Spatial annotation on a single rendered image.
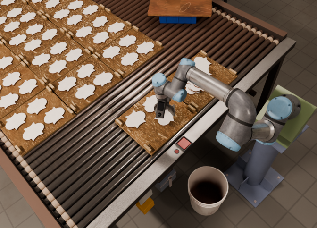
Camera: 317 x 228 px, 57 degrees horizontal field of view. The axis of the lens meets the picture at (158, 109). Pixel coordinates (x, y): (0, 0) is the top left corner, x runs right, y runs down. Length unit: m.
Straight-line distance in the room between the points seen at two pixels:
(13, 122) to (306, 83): 2.80
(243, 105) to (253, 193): 1.54
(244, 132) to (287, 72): 2.30
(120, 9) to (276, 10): 2.26
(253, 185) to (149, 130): 1.21
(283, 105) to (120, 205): 1.01
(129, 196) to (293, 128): 1.01
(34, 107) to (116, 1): 1.25
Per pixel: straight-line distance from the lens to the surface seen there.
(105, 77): 2.15
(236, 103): 1.26
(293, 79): 3.48
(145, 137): 1.83
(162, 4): 2.53
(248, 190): 2.71
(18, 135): 2.10
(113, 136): 1.89
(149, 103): 1.95
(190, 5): 2.50
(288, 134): 1.87
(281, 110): 1.63
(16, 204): 3.01
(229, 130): 1.27
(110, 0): 2.87
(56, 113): 2.07
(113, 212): 1.70
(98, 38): 2.46
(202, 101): 1.96
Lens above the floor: 2.52
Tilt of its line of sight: 55 degrees down
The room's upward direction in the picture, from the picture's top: 8 degrees counter-clockwise
